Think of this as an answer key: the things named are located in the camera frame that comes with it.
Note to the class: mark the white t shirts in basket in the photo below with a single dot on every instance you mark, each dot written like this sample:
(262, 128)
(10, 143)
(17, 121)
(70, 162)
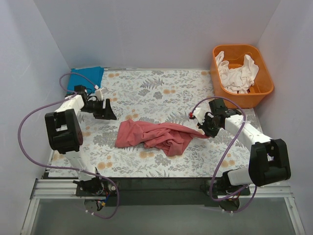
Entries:
(238, 80)

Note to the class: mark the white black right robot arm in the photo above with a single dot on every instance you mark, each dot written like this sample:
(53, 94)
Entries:
(268, 161)

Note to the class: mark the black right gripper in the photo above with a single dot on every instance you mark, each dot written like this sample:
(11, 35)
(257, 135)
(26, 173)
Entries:
(207, 125)

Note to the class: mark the aluminium frame rail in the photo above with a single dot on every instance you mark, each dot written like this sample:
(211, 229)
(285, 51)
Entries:
(66, 189)

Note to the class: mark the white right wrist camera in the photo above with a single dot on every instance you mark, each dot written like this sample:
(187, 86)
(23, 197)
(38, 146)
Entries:
(198, 114)

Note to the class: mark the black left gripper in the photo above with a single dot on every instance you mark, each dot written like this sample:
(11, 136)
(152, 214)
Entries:
(101, 110)

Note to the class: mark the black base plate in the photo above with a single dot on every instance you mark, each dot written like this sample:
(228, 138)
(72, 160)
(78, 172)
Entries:
(157, 191)

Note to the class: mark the folded blue t shirt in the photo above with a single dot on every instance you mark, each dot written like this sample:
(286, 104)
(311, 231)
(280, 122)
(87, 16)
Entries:
(87, 77)

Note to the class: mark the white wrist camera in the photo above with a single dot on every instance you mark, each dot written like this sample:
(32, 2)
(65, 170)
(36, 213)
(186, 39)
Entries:
(100, 93)
(198, 114)

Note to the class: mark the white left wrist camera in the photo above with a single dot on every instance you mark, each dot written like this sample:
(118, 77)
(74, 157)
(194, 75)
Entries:
(100, 93)

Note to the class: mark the red t shirt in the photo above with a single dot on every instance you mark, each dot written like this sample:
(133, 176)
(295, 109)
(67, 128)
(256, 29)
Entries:
(171, 138)

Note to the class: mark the floral table mat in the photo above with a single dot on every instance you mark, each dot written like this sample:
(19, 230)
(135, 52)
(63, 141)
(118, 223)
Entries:
(157, 96)

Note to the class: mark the orange plastic basket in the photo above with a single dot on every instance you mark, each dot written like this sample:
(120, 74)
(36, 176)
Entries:
(234, 54)

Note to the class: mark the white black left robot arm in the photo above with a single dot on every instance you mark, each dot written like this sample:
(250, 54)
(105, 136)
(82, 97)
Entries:
(66, 137)

